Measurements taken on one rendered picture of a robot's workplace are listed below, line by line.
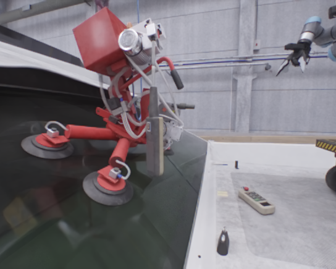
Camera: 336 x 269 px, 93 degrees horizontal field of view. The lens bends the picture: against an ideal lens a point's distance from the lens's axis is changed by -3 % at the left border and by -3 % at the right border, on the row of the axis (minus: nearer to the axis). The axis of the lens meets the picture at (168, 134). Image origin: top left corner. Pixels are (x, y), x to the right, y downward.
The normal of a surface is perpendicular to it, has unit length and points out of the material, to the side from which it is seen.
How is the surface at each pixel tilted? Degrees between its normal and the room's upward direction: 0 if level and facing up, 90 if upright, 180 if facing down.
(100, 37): 90
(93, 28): 90
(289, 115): 90
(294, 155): 90
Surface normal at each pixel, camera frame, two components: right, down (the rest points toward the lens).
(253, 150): -0.31, 0.13
